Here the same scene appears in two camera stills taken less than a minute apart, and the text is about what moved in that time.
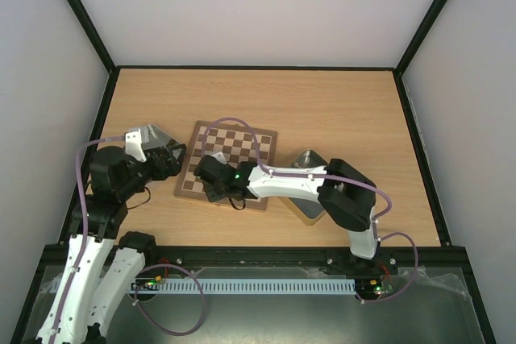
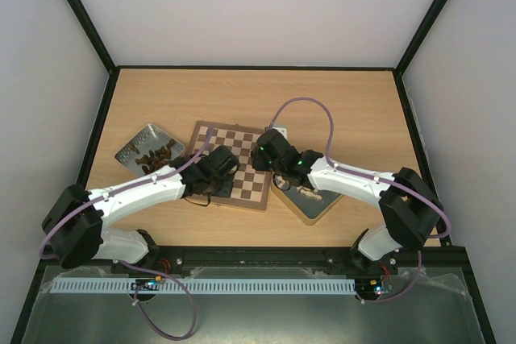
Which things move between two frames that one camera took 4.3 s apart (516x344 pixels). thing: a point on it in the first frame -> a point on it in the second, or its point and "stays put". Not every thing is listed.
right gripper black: x=211 y=172 -> x=280 y=176
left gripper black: x=174 y=167 -> x=227 y=188
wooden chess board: x=236 y=144 stays put
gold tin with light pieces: x=308 y=210 stays put
